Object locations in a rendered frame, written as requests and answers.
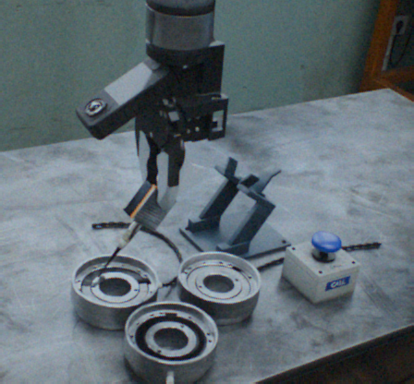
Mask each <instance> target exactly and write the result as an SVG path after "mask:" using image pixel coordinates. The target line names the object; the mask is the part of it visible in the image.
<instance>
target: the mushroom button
mask: <svg viewBox="0 0 414 384"><path fill-rule="evenodd" d="M310 241H311V243H312V245H313V246H314V247H315V248H316V249H318V250H320V254H321V255H322V256H328V255H329V253H335V252H337V251H339V250H340V249H341V247H342V241H341V239H340V238H339V237H338V236H337V235H336V234H333V233H329V232H318V233H316V234H314V235H313V236H312V237H311V239H310Z"/></svg>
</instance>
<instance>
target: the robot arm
mask: <svg viewBox="0 0 414 384"><path fill-rule="evenodd" d="M214 9H215V0H146V9H145V35H144V36H145V38H146V54H147V56H148V57H149V58H148V59H146V60H145V61H143V62H142V63H141V64H139V65H138V66H136V67H134V68H133V69H131V70H130V71H129V72H127V74H125V75H124V76H122V77H121V78H119V79H118V80H116V81H115V82H113V83H112V84H110V85H109V86H107V87H106V88H105V89H103V90H101V91H100V92H98V93H97V94H95V95H94V96H93V97H91V98H90V99H88V100H87V101H86V102H84V103H83V104H82V105H80V106H79V107H77V109H76V113H77V116H78V118H79V120H80V122H81V123H82V124H83V126H84V127H85V128H86V129H87V130H88V131H89V133H90V134H91V135H92V136H93V137H94V138H95V139H97V140H103V139H104V138H106V137H108V136H109V135H110V134H112V133H113V132H115V131H116V130H118V129H119V128H120V127H121V126H123V125H124V124H125V123H127V122H128V121H130V120H131V119H133V118H134V117H135V123H134V133H135V142H136V151H137V157H138V158H139V167H140V174H141V179H142V183H143V182H144V181H145V180H147V181H148V182H150V183H152V184H154V185H155V186H157V191H158V193H157V198H156V202H157V203H158V205H159V207H160V208H161V210H162V211H163V213H167V212H169V211H170V210H171V209H172V207H173V205H174V203H175V200H176V198H177V195H179V194H181V193H182V192H184V191H186V190H188V189H190V188H192V187H194V186H196V185H197V184H199V183H201V182H202V181H203V179H204V177H205V169H204V167H202V166H199V165H197V164H193V163H191V161H190V150H189V148H188V147H186V146H185V145H184V142H189V141H191V142H196V141H200V140H205V139H207V140H208V141H211V140H215V139H219V138H224V137H225V125H226V116H227V105H228V98H227V97H226V96H225V95H224V94H223V93H222V92H221V83H222V73H223V62H224V51H225V45H224V44H223V43H222V42H220V41H216V40H215V39H214V37H213V21H214ZM212 97H214V98H218V99H213V100H212ZM222 110H224V112H223V123H222V128H221V129H217V130H213V131H212V129H213V128H217V120H215V119H214V118H213V113H214V112H217V111H222ZM157 175H158V181H157V180H156V177H157Z"/></svg>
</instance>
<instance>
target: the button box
mask: <svg viewBox="0 0 414 384"><path fill-rule="evenodd" d="M360 266H361V264H359V263H358V262H357V261H356V260H355V259H354V258H353V257H351V256H350V255H349V254H348V253H347V252H345V251H344V250H343V249H342V248H341V249H340V250H339V251H337V252H335V253H329V255H328V256H322V255H321V254H320V250H318V249H316V248H315V247H314V246H313V245H312V243H311V241H309V242H306V243H302V244H299V245H295V246H290V247H287V248H286V253H285V257H284V262H283V267H282V271H281V275H282V276H283V277H284V278H285V279H287V280H288V281H289V282H290V283H291V284H292V285H294V286H295V287H296V288H297V289H298V290H299V291H300V292H301V293H302V294H303V295H304V296H305V297H306V298H307V299H309V300H310V301H311V302H312V303H313V304H315V305H317V304H320V303H322V302H325V301H328V300H331V299H334V298H337V297H339V296H342V295H345V294H351V293H354V292H355V288H356V284H357V281H358V277H359V270H360Z"/></svg>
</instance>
